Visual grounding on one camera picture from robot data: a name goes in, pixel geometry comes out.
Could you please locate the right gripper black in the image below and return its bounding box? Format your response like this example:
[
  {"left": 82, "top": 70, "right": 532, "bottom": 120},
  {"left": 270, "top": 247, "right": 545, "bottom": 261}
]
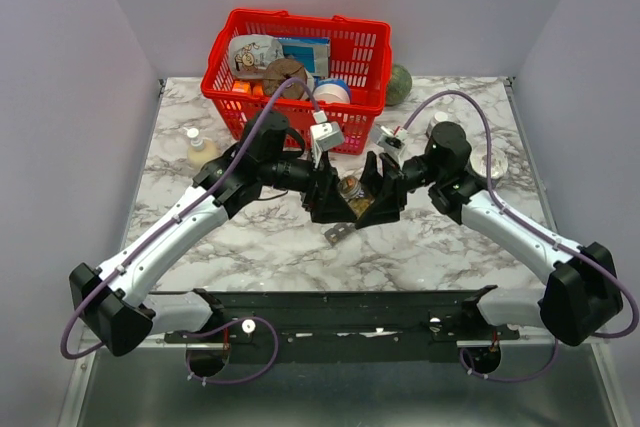
[{"left": 347, "top": 151, "right": 443, "bottom": 230}]

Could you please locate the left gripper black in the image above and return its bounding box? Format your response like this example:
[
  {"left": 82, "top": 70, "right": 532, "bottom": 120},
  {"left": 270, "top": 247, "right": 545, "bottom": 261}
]
[{"left": 259, "top": 145, "right": 358, "bottom": 224}]

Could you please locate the clear jar of yellow pills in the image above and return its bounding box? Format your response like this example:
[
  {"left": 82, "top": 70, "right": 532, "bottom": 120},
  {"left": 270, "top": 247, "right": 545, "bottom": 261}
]
[{"left": 338, "top": 175, "right": 374, "bottom": 218}]

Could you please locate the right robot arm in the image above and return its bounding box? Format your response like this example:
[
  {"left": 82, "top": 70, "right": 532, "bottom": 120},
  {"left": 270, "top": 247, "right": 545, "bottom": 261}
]
[{"left": 356, "top": 121, "right": 623, "bottom": 346}]

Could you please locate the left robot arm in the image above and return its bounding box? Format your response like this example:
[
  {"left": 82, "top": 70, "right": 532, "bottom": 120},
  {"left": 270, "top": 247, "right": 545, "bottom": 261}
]
[{"left": 69, "top": 110, "right": 356, "bottom": 356}]

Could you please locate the white cap pill bottle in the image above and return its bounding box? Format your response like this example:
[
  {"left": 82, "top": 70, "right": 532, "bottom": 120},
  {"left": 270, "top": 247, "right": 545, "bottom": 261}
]
[{"left": 426, "top": 111, "right": 449, "bottom": 137}]

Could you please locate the grey cup with white contents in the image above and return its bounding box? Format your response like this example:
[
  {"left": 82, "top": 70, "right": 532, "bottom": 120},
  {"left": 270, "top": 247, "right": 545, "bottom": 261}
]
[{"left": 469, "top": 144, "right": 509, "bottom": 182}]

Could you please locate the green watermelon ball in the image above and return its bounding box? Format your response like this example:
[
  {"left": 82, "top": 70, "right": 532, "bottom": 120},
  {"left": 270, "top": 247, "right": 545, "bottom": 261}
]
[{"left": 385, "top": 64, "right": 413, "bottom": 106}]

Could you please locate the white blue round tub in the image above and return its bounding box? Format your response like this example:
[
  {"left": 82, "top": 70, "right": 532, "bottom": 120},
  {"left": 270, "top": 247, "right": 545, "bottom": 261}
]
[{"left": 311, "top": 78, "right": 352, "bottom": 104}]

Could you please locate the red plastic shopping basket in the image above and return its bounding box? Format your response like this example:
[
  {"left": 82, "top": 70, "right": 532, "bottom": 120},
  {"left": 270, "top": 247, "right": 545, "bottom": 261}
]
[{"left": 200, "top": 8, "right": 392, "bottom": 155}]

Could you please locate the cream pump lotion bottle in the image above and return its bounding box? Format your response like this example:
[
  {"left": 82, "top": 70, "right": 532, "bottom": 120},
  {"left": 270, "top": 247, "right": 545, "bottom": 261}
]
[{"left": 186, "top": 127, "right": 219, "bottom": 171}]

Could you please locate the brown twine roll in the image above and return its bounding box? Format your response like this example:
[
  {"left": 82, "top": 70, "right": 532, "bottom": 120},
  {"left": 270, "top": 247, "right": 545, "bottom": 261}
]
[{"left": 262, "top": 58, "right": 313, "bottom": 100}]

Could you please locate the orange small package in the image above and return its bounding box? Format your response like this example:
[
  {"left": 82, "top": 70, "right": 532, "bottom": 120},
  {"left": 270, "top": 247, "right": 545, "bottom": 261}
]
[{"left": 232, "top": 80, "right": 264, "bottom": 97}]

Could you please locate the blue white carton box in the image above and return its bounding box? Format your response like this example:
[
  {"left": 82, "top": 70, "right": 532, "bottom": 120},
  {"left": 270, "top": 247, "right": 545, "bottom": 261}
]
[{"left": 277, "top": 37, "right": 331, "bottom": 78}]

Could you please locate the white printed snack pouch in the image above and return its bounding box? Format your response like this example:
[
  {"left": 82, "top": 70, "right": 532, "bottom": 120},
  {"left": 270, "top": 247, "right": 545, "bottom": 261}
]
[{"left": 228, "top": 34, "right": 284, "bottom": 79}]

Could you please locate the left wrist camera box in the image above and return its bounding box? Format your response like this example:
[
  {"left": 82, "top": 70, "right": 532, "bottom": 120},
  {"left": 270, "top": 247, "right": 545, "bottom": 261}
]
[{"left": 309, "top": 111, "right": 345, "bottom": 158}]

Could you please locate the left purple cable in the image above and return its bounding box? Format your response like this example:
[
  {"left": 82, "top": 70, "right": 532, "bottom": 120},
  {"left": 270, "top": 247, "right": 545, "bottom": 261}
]
[{"left": 59, "top": 76, "right": 326, "bottom": 360}]

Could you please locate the purple cable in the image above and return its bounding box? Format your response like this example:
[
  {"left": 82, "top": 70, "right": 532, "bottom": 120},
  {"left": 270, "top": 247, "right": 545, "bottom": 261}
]
[
  {"left": 59, "top": 76, "right": 326, "bottom": 360},
  {"left": 402, "top": 90, "right": 640, "bottom": 339}
]

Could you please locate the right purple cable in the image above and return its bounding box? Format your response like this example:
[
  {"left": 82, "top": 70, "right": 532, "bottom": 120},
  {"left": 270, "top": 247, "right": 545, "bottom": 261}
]
[{"left": 402, "top": 90, "right": 640, "bottom": 339}]

